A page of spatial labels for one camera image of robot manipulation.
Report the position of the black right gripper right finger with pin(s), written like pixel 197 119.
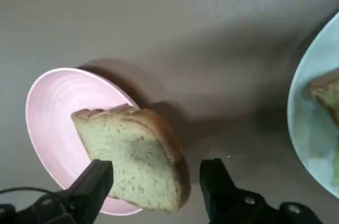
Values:
pixel 225 202

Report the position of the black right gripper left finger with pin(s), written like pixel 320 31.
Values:
pixel 87 192

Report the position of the brown bread slice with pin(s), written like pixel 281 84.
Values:
pixel 137 152
pixel 328 91

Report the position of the pink plate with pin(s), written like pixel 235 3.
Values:
pixel 53 118

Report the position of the white plate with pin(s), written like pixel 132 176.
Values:
pixel 302 118

